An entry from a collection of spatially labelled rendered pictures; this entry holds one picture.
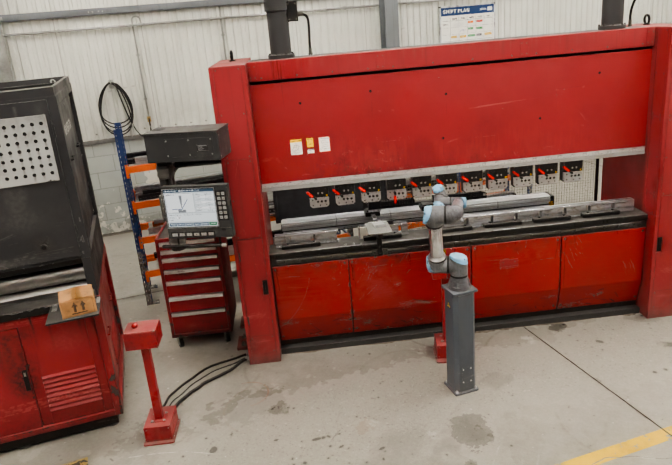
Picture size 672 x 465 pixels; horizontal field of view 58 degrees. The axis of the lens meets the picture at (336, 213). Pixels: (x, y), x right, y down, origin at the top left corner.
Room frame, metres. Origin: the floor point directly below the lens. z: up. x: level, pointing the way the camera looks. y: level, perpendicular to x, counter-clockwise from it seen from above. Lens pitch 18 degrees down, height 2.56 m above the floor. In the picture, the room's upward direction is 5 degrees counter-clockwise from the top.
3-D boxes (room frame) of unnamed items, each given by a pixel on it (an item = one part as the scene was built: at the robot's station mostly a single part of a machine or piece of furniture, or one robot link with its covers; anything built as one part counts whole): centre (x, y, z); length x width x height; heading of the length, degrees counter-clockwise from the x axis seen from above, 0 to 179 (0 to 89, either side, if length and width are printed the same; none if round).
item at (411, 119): (4.58, -0.95, 1.74); 3.00 x 0.08 x 0.80; 93
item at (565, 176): (4.63, -1.88, 1.26); 0.15 x 0.09 x 0.17; 93
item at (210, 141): (3.96, 0.93, 1.53); 0.51 x 0.25 x 0.85; 81
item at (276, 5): (4.64, 0.23, 2.54); 0.33 x 0.25 x 0.47; 93
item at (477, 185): (4.59, -1.08, 1.26); 0.15 x 0.09 x 0.17; 93
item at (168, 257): (4.81, 1.21, 0.50); 0.50 x 0.50 x 1.00; 3
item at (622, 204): (4.62, -1.56, 0.92); 1.67 x 0.06 x 0.10; 93
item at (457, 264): (3.71, -0.77, 0.94); 0.13 x 0.12 x 0.14; 75
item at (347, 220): (4.86, -0.69, 0.93); 2.30 x 0.14 x 0.10; 93
